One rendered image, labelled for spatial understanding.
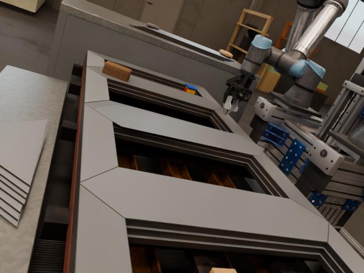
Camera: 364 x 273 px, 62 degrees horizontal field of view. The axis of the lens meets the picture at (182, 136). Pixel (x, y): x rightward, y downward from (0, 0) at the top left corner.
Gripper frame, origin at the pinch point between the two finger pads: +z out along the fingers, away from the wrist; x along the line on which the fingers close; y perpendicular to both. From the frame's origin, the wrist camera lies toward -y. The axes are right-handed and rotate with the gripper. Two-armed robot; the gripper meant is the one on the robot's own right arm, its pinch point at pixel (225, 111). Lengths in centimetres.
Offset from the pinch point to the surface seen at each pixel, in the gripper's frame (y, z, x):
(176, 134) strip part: 25.0, 6.5, -29.6
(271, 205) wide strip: 59, 7, -8
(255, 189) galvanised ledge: 21.6, 24.6, 18.6
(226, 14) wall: -802, -73, 344
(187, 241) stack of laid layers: 72, 10, -39
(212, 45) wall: -803, 25, 341
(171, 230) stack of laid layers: 71, 9, -43
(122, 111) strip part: 17, 7, -49
